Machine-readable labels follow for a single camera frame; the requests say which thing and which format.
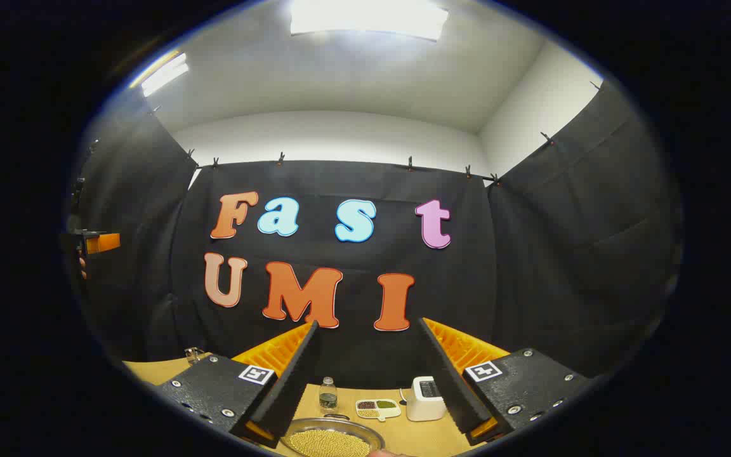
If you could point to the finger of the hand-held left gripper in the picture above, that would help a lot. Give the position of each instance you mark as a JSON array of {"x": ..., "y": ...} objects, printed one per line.
[{"x": 105, "y": 243}]

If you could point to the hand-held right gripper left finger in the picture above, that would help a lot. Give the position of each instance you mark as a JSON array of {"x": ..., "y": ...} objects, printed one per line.
[{"x": 289, "y": 387}]

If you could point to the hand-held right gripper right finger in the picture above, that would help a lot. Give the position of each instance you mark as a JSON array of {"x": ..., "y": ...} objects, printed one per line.
[{"x": 451, "y": 381}]

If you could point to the pile of yellow soybeans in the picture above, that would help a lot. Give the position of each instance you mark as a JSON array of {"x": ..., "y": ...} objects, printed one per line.
[{"x": 330, "y": 444}]

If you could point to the white toaster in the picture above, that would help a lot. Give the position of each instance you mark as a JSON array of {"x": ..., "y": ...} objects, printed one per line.
[{"x": 421, "y": 406}]

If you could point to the clear plastic water bottle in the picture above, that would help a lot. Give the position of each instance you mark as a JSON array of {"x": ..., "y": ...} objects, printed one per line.
[{"x": 328, "y": 397}]

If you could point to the white divided bean dish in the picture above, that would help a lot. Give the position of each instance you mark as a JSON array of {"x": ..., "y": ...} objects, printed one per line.
[{"x": 378, "y": 409}]

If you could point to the ceiling light panel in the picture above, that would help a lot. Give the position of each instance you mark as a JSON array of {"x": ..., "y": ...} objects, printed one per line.
[
  {"x": 368, "y": 18},
  {"x": 164, "y": 75}
]

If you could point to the row of black cloth clips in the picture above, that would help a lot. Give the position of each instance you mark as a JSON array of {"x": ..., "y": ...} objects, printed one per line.
[{"x": 282, "y": 157}]

